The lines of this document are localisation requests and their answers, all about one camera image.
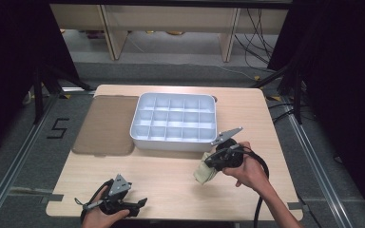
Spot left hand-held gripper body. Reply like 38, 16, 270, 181
99, 173, 141, 219

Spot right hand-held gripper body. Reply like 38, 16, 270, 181
206, 126, 245, 171

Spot light green sock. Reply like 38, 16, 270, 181
192, 151, 219, 186

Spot white divided storage box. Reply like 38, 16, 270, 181
129, 91, 218, 153

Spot person's right hand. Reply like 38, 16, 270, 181
221, 141, 269, 192

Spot person's left hand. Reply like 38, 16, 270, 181
81, 185, 131, 228

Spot brown flat lid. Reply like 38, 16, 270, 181
71, 94, 140, 157

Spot black metal stand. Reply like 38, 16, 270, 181
32, 62, 97, 125
249, 62, 304, 125

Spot black curtain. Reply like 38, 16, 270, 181
0, 0, 81, 161
267, 0, 365, 224

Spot light wooden desk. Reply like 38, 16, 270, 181
49, 3, 290, 63

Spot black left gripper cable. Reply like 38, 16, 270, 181
73, 178, 116, 224

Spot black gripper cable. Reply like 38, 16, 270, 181
233, 147, 271, 228
73, 178, 116, 224

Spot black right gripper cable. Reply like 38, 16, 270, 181
233, 147, 271, 228

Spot black floor cables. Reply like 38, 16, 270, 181
266, 102, 296, 125

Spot white floor cable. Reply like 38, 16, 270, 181
214, 64, 257, 81

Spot aluminium floor rail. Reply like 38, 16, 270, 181
280, 94, 356, 228
0, 91, 61, 228

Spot black hanging cables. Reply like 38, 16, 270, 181
233, 8, 279, 69

